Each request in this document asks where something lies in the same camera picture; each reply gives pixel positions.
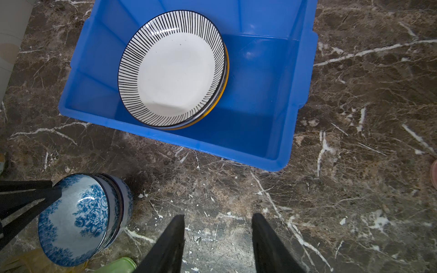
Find yellow glass cup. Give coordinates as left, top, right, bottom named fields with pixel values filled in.
left=1, top=249, right=89, bottom=273

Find green glass cup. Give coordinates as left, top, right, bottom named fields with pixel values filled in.
left=93, top=257, right=137, bottom=273

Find yellow rimmed dotted plate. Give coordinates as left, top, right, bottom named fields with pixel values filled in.
left=162, top=46, right=230, bottom=131

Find blue floral ceramic bowl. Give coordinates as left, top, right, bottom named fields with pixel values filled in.
left=38, top=174, right=133, bottom=267

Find black striped white plate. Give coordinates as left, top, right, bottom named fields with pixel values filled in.
left=117, top=10, right=226, bottom=129

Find blue plastic bin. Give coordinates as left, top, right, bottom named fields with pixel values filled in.
left=58, top=1, right=318, bottom=171

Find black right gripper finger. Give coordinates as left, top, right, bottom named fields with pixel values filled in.
left=1, top=180, right=52, bottom=192
left=252, top=213, right=305, bottom=273
left=1, top=186, right=62, bottom=249
left=134, top=215, right=185, bottom=273

